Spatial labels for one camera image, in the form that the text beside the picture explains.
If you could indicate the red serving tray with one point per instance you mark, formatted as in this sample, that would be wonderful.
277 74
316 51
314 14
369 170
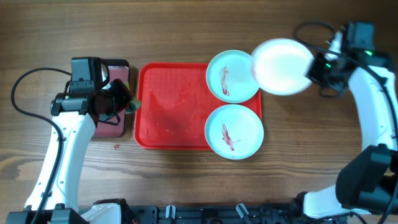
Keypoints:
175 104

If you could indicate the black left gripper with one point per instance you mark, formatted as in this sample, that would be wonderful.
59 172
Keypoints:
126 97

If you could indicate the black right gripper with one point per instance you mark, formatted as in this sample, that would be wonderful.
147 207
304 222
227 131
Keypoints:
313 71

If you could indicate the black water tray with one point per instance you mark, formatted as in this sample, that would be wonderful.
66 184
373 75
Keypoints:
114 128

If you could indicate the green yellow sponge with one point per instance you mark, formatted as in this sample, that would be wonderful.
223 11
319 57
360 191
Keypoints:
134 104

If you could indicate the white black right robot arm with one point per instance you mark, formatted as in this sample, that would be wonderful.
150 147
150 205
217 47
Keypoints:
368 184

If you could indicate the white plate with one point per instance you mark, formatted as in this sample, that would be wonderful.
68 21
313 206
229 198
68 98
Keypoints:
279 66

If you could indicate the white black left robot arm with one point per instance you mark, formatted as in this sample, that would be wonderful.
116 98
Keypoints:
54 198

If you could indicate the light green plate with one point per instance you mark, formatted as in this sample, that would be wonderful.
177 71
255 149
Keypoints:
234 132
229 76

